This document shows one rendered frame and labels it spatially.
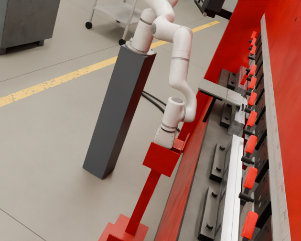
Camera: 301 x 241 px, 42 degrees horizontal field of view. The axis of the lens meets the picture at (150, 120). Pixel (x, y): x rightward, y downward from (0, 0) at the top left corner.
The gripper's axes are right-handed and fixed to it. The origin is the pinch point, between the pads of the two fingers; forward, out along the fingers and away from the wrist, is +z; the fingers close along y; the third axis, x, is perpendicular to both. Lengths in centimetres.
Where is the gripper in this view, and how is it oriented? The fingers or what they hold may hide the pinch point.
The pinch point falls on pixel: (160, 152)
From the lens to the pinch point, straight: 205.9
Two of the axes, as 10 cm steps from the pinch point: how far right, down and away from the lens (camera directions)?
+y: -9.3, -3.4, 1.3
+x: -2.7, 4.0, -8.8
